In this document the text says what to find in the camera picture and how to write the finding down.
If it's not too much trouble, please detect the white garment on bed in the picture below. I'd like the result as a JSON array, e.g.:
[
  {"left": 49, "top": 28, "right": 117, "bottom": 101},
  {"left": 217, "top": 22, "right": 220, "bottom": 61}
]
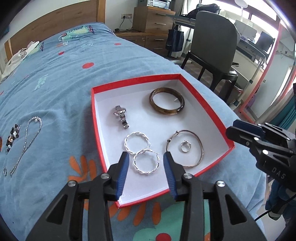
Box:
[{"left": 1, "top": 41, "right": 40, "bottom": 81}]

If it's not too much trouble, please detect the dark grey chair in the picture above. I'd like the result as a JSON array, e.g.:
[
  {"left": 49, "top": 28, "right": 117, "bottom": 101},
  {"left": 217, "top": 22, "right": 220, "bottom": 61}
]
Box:
[{"left": 181, "top": 11, "right": 240, "bottom": 102}]

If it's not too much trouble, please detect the red jewelry box tray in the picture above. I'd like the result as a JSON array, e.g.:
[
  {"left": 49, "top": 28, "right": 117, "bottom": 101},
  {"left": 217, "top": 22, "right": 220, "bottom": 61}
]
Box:
[{"left": 91, "top": 74, "right": 234, "bottom": 208}]

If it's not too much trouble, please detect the brown tortoise bangle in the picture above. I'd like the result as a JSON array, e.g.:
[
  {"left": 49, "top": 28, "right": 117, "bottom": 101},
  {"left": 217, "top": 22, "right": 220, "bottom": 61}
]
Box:
[{"left": 149, "top": 87, "right": 185, "bottom": 115}]

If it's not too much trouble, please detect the wall socket with cable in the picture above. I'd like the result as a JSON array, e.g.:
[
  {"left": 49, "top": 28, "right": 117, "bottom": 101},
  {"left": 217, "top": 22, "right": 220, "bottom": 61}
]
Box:
[{"left": 114, "top": 14, "right": 133, "bottom": 33}]

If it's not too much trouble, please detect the white printer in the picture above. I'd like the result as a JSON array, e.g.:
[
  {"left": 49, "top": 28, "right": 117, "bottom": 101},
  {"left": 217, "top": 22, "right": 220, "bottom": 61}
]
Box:
[{"left": 137, "top": 0, "right": 171, "bottom": 9}]

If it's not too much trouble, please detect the wooden headboard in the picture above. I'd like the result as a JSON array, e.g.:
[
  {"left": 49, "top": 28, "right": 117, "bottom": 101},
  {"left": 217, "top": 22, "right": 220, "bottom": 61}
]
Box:
[{"left": 1, "top": 1, "right": 106, "bottom": 63}]

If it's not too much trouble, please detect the silver wristwatch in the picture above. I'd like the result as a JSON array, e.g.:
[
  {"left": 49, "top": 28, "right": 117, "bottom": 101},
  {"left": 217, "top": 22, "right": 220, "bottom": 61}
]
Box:
[{"left": 113, "top": 105, "right": 130, "bottom": 129}]

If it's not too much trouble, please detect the silver chain necklace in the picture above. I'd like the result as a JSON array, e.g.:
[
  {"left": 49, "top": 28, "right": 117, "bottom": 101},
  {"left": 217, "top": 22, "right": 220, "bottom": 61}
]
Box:
[{"left": 9, "top": 116, "right": 43, "bottom": 177}]

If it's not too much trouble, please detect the twisted silver hoop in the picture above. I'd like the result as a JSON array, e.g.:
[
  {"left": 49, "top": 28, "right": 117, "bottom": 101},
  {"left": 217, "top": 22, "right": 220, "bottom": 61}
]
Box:
[
  {"left": 123, "top": 132, "right": 151, "bottom": 155},
  {"left": 132, "top": 149, "right": 160, "bottom": 175}
]

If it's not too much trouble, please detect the blue patterned bed cover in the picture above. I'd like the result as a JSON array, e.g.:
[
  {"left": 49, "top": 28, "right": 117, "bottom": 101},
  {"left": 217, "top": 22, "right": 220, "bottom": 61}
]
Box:
[{"left": 1, "top": 23, "right": 266, "bottom": 240}]

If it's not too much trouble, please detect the thin silver bangle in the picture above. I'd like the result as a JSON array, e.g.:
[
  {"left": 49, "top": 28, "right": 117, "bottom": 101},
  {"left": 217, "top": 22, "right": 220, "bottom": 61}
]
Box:
[{"left": 166, "top": 130, "right": 204, "bottom": 168}]

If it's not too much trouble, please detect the dark backpack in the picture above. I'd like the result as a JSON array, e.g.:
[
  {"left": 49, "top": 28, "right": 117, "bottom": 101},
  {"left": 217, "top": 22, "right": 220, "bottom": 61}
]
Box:
[{"left": 186, "top": 4, "right": 220, "bottom": 19}]

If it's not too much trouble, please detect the navy tote bag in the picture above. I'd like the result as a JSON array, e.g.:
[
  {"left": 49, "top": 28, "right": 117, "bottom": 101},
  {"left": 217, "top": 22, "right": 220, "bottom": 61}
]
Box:
[{"left": 166, "top": 25, "right": 184, "bottom": 58}]

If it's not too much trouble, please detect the dark beaded charm bracelet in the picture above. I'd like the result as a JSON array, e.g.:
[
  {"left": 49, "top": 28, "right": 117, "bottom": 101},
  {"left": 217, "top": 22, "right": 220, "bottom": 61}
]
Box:
[{"left": 5, "top": 123, "right": 22, "bottom": 153}]

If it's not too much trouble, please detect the computer monitor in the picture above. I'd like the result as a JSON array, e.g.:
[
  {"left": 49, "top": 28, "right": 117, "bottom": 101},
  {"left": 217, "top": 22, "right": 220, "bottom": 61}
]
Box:
[{"left": 255, "top": 32, "right": 275, "bottom": 53}]

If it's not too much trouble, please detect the wooden drawer chest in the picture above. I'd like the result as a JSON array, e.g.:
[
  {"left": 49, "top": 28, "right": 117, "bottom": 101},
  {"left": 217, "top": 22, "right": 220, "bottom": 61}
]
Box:
[{"left": 116, "top": 6, "right": 175, "bottom": 57}]

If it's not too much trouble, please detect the desk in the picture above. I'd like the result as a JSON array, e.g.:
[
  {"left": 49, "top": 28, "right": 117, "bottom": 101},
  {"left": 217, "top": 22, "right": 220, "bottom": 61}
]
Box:
[{"left": 167, "top": 15, "right": 269, "bottom": 84}]

